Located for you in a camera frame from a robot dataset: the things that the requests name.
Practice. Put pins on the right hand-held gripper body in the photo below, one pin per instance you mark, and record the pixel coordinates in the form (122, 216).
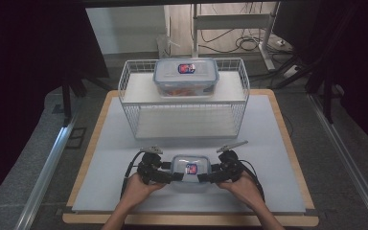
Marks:
(230, 166)

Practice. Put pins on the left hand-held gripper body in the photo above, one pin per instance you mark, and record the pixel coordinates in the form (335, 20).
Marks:
(150, 167)

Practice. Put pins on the small clear food container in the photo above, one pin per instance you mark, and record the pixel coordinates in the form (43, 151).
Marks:
(182, 166)

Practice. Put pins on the large clear food container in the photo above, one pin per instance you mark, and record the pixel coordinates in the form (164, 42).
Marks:
(185, 80)

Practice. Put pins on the person's left hand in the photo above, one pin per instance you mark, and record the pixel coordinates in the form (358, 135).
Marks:
(139, 191)

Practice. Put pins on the person's right hand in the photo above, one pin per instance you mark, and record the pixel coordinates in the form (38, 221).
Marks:
(241, 190)

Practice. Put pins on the white table mat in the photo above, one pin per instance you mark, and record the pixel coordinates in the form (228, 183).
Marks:
(108, 153)

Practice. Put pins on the dark floor grate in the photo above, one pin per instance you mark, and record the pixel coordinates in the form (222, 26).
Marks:
(76, 138)

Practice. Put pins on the black stand legs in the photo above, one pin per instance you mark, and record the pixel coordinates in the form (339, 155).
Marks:
(327, 96)
(66, 99)

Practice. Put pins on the white power strip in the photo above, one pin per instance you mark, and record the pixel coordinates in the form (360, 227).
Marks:
(290, 72)

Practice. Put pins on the dark curtain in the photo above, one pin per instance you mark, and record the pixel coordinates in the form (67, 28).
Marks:
(28, 64)
(357, 64)

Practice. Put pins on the aluminium rail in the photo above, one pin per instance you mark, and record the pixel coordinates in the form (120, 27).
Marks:
(348, 159)
(44, 172)

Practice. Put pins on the white metal stand frame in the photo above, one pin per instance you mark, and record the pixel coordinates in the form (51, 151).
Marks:
(230, 21)

